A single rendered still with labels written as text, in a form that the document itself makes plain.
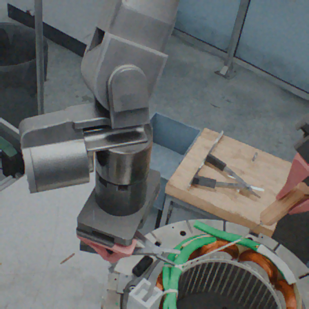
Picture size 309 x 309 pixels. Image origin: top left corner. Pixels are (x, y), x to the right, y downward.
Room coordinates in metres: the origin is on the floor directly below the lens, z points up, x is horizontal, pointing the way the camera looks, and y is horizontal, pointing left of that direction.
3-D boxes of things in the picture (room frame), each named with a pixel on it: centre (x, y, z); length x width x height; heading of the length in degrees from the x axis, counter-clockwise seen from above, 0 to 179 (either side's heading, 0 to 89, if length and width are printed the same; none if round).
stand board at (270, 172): (0.65, -0.15, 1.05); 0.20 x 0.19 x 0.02; 71
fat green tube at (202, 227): (0.41, -0.14, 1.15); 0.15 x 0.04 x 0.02; 63
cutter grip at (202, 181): (0.59, -0.09, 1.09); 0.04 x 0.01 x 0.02; 86
